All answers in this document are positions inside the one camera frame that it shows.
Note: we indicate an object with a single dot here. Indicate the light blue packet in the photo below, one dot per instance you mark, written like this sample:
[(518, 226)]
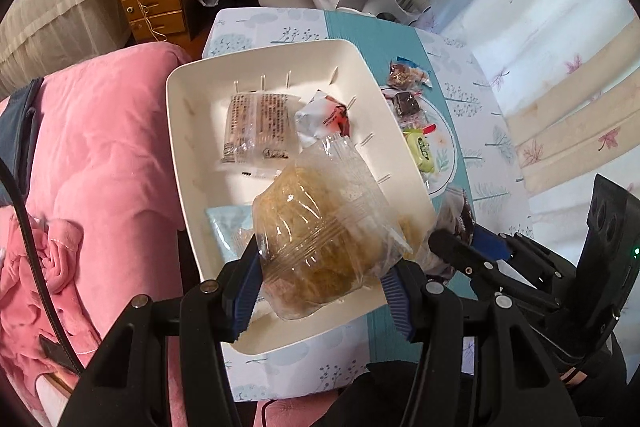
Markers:
[(232, 229)]

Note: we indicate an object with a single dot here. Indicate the clear printed cracker packet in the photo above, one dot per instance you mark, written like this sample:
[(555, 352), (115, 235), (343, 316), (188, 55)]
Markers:
[(260, 129)]

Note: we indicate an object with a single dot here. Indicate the dark brownie clear packet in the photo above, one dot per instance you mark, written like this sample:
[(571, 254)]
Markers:
[(405, 108)]

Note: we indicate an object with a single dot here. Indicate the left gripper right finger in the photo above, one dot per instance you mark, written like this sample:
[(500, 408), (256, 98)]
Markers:
[(480, 365)]

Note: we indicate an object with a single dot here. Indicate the red brown chocolate packet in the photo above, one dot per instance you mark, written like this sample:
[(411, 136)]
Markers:
[(455, 216)]

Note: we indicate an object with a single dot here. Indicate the floral white bedsheet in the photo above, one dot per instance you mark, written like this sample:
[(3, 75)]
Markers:
[(566, 76)]

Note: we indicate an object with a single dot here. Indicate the clear rice cracker bag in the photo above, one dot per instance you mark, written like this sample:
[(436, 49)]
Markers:
[(324, 229)]

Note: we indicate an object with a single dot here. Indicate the grey cloth covered furniture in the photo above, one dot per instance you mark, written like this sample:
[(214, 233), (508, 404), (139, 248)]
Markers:
[(43, 36)]

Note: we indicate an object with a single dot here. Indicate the small white red packet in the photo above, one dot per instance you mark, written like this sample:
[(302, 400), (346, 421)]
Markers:
[(322, 116)]

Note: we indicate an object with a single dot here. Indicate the brown candy clear packet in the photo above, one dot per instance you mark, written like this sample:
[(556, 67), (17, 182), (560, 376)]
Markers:
[(407, 77)]

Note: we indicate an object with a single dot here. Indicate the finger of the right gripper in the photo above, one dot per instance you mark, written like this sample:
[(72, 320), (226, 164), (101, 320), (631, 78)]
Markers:
[(485, 277), (490, 245)]

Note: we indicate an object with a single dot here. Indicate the pink blanket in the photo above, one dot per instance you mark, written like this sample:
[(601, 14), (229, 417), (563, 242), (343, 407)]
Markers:
[(102, 200)]

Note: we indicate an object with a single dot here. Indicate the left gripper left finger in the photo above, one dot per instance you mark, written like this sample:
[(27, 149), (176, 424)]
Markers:
[(126, 381)]

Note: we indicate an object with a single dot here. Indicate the green candy packet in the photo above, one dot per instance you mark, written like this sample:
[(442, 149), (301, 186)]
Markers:
[(420, 150)]

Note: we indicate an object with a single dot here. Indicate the white plastic tray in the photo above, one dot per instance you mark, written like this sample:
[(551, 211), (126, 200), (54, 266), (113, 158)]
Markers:
[(198, 95)]

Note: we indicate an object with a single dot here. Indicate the floral teal tablecloth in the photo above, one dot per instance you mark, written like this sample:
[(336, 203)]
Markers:
[(471, 147)]

